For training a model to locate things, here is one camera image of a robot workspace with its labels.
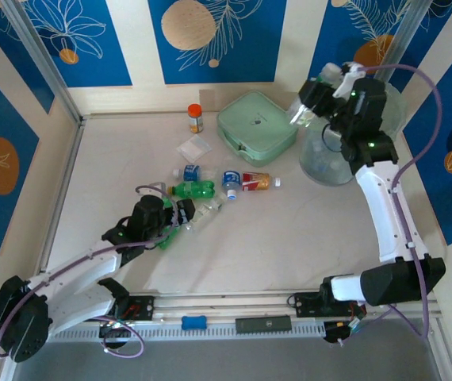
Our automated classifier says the crushed blue-label bottle white cap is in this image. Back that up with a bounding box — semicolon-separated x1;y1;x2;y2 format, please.
220;169;243;202

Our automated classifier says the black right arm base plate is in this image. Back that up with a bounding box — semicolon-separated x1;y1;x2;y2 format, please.
288;292;368;318

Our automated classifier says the small jar orange lid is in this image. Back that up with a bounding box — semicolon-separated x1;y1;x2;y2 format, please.
186;103;205;134

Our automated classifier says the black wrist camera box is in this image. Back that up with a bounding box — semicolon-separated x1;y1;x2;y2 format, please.
297;78;336;117
174;198;197;225

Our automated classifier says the slim blue-label bottle white cap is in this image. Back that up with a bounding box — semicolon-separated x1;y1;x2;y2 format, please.
172;164;222;184

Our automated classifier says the white right camera bracket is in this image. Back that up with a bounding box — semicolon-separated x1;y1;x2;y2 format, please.
331;62;366;99

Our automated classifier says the black flat bar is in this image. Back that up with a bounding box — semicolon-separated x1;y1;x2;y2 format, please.
235;315;293;333

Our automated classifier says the aluminium rail frame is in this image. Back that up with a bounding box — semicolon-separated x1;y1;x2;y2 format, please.
6;291;439;325

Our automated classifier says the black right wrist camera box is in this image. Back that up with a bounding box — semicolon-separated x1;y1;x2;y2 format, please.
297;78;336;117

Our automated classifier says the aluminium table side rail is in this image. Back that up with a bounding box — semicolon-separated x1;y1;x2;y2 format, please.
29;117;88;297

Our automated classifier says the green bottle yellow cap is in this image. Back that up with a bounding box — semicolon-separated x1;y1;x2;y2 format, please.
167;180;216;201
155;233;178;252

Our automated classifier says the small clear plastic packet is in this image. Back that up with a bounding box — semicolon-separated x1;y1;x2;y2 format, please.
176;135;213;164

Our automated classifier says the aluminium corner post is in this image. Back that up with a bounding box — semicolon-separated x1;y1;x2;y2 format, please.
0;0;86;126
372;0;435;80

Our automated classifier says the clear bottle green cap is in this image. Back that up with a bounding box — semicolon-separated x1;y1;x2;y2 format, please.
287;62;346;128

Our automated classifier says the mint green zip pouch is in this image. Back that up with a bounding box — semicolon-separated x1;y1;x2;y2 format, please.
216;90;301;168

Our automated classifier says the black base electronics module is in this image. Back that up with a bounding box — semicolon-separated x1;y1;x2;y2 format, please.
323;320;366;347
98;319;135;351

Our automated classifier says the slotted grey cable duct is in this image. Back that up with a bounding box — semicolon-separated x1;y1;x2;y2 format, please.
19;320;326;342

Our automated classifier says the blue bone-shaped clip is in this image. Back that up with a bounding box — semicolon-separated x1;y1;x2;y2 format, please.
181;315;208;331

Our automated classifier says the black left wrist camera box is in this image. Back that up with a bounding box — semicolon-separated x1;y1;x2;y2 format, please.
174;198;197;225

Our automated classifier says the red gold label bottle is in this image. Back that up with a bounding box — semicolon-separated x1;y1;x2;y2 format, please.
241;171;283;194

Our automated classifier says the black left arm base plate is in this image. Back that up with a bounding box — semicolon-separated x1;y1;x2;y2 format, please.
82;295;155;322

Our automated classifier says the translucent grey bin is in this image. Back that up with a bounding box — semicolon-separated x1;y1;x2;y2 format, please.
297;126;360;187

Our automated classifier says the clear bottle white green label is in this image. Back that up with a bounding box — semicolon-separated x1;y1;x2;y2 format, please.
186;196;229;235

